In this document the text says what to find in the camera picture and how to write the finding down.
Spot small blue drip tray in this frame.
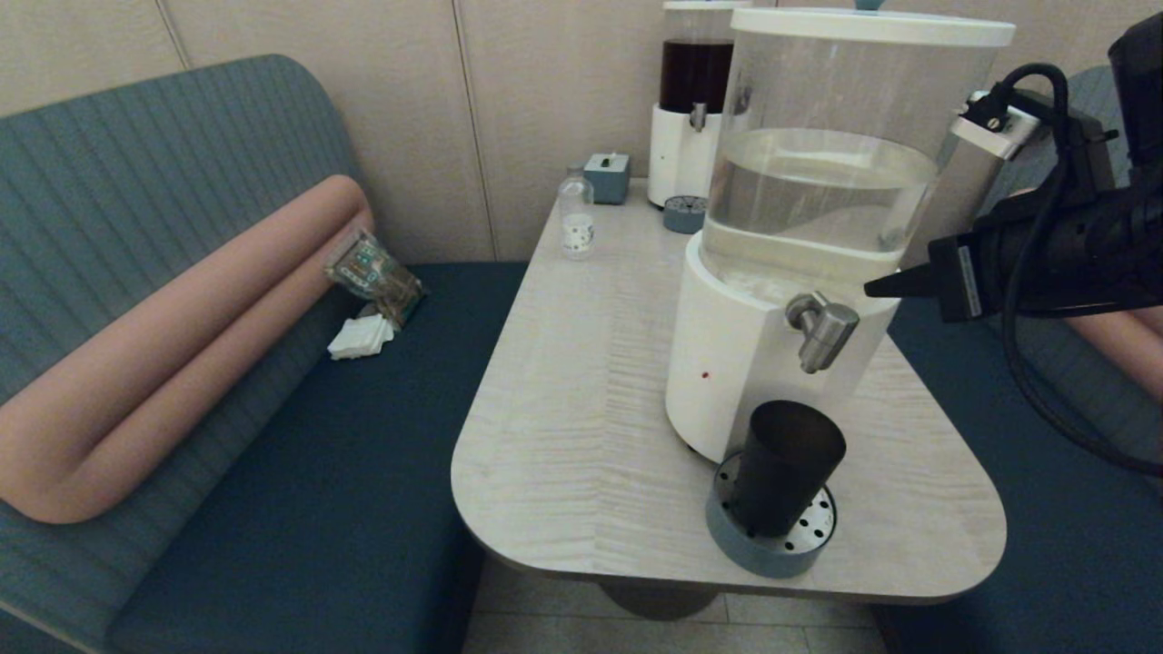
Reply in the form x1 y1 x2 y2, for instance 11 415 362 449
661 194 708 234

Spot metal water dispenser tap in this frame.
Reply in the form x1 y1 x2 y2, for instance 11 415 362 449
785 292 860 374

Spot clear plastic bottle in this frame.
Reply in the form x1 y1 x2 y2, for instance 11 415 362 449
557 163 596 261

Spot pink bolster cushion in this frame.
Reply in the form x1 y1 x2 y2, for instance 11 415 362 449
0 174 374 525
986 186 1163 405

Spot small dispenser with dark drink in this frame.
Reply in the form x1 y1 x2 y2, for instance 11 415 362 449
647 0 750 209

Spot large blue perforated drip tray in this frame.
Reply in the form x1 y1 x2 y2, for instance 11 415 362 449
705 451 838 580

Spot clear snack packet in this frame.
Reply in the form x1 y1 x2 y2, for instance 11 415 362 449
323 230 424 330

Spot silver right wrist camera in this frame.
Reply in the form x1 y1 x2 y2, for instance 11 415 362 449
945 89 1046 233

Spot blue-grey tissue box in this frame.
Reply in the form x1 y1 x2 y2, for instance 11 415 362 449
582 152 631 204

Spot white water dispenser lid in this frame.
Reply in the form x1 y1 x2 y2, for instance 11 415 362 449
730 6 1016 48

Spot clear water dispenser white base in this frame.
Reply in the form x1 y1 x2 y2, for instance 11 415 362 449
664 7 1016 466

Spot white paper napkins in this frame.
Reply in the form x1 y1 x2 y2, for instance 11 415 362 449
326 313 394 361

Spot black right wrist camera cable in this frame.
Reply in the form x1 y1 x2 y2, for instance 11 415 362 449
986 62 1163 478

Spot teal bench sofa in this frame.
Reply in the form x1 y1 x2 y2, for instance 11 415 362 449
872 64 1163 654
0 53 528 654

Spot dark brown plastic cup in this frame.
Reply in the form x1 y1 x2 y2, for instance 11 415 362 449
731 400 847 537

